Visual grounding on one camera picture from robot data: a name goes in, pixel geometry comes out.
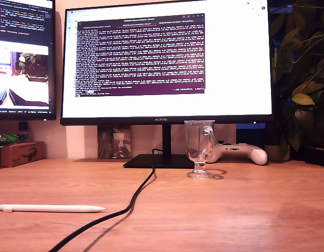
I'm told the small footed glass cup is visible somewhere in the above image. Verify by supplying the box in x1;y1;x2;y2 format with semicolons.
183;120;215;180

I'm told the white pen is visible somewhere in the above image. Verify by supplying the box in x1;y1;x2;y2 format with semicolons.
0;203;107;213

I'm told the large black Huawei monitor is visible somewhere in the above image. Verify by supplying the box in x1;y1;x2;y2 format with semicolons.
59;0;275;169

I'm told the printed picture card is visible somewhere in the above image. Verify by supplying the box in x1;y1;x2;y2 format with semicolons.
98;125;132;159

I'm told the white game controller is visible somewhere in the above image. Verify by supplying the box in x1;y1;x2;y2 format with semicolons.
207;141;268;165

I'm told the beige plant pot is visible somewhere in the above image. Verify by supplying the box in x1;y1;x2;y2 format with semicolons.
264;144;291;161

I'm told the brown cardboard box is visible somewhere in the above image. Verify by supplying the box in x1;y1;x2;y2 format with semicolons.
0;141;46;168

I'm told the green leafy houseplant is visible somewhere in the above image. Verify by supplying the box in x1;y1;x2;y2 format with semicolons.
269;0;324;158

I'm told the green plastic package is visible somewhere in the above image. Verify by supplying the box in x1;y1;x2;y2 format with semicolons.
0;133;30;148

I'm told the black monitor with code windows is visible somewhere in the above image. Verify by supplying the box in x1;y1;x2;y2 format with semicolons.
0;0;57;121

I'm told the black cable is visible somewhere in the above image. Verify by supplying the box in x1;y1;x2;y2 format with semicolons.
48;148;164;252

